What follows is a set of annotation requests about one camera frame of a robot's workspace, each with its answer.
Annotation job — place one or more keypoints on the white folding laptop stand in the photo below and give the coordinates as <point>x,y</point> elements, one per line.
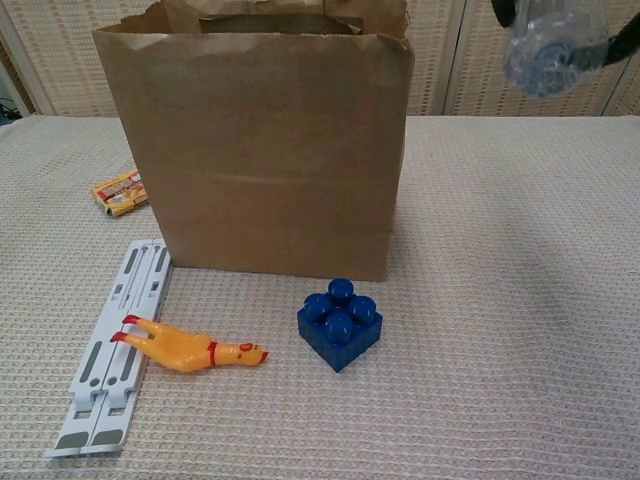
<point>120,300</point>

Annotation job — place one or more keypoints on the beige woven tablecloth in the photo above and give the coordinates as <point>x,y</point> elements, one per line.
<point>475,300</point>

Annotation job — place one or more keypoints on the transparent plastic bottle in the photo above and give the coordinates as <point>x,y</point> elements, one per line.
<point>550,60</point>

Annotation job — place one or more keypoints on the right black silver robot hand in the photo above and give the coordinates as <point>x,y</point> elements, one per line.
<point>622,42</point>

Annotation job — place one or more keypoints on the woven folding screen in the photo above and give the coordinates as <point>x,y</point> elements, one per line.
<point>460,60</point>

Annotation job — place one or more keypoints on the brown paper bag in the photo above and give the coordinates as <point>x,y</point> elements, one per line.
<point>270,150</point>

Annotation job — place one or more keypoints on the yellow candy packet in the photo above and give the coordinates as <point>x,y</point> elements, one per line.
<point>122,192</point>

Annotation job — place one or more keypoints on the yellow rubber chicken toy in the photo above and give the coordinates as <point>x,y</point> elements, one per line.
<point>185,347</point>

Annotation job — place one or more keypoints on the blue building block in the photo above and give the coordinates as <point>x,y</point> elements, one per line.
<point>340,340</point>

